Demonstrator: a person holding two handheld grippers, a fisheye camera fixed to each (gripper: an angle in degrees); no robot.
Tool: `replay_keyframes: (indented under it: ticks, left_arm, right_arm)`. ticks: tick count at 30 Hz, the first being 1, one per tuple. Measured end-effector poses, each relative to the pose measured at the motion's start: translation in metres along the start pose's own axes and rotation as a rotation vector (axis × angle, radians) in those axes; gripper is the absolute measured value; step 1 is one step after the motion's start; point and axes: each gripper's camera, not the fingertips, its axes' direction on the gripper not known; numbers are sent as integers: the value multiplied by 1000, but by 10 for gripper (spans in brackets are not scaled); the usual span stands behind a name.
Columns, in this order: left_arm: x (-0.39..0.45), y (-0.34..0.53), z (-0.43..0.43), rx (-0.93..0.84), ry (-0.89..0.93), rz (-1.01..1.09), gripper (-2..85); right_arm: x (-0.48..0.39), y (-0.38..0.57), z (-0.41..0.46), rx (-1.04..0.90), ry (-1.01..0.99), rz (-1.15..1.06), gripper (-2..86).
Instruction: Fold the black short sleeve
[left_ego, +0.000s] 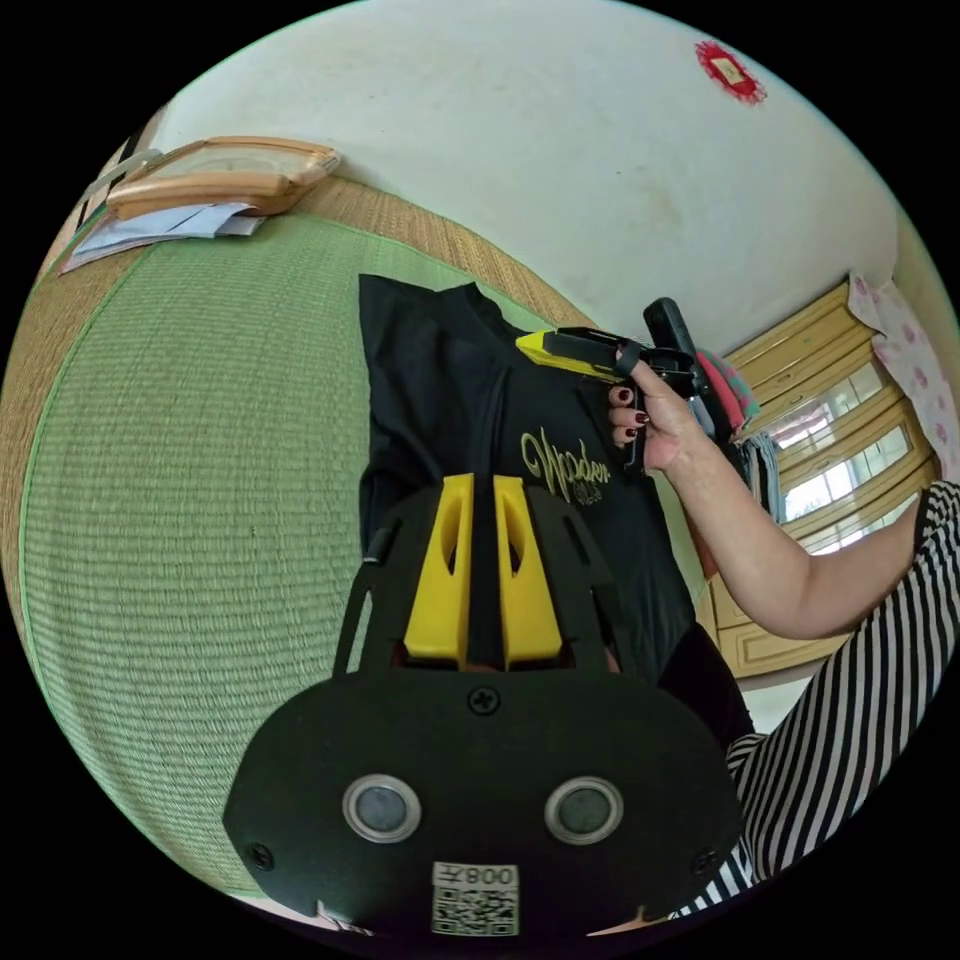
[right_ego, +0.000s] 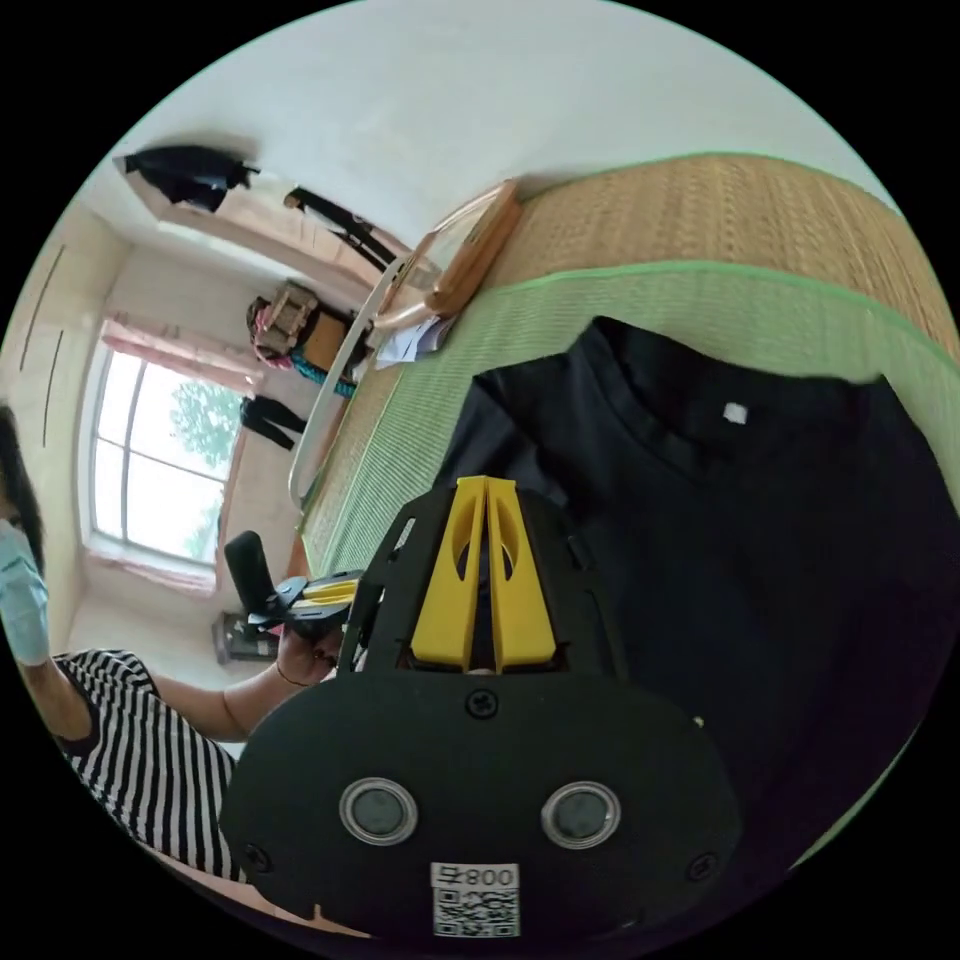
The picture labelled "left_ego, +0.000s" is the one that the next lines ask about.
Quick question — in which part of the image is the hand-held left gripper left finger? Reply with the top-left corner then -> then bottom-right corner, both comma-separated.
403,473 -> 476,670

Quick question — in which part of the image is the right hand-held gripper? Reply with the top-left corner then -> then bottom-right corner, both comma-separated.
515,326 -> 712,481

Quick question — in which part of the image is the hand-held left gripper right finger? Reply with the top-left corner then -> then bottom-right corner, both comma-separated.
492,474 -> 562,672

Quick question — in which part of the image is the person's right forearm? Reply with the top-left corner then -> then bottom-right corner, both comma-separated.
674,431 -> 925,641

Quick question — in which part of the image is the person's right hand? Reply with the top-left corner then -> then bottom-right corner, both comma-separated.
607,361 -> 710,475

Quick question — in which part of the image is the black shirt with a print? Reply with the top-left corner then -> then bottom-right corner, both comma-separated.
357,272 -> 697,685

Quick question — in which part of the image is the pile of clothes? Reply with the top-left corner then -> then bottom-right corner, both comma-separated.
693,350 -> 789,526

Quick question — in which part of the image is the yellow wooden cupboard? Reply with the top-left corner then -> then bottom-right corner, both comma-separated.
695,551 -> 858,681

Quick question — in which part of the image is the bed with green woven mat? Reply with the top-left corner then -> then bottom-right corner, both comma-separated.
0,176 -> 718,905

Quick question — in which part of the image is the person's body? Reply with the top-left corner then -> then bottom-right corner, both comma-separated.
658,479 -> 960,922

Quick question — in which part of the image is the orange framed clock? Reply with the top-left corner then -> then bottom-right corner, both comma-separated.
104,135 -> 343,221

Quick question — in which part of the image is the pink floral curtain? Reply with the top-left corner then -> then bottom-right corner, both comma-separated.
847,270 -> 960,483

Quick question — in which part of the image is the stack of papers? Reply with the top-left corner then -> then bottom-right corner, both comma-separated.
58,200 -> 269,276

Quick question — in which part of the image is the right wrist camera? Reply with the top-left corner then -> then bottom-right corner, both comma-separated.
642,297 -> 699,360

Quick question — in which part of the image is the window with yellow wooden frame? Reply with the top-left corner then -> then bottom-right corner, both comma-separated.
722,280 -> 940,561

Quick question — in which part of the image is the red wall ornament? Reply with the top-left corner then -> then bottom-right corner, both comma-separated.
693,38 -> 768,107

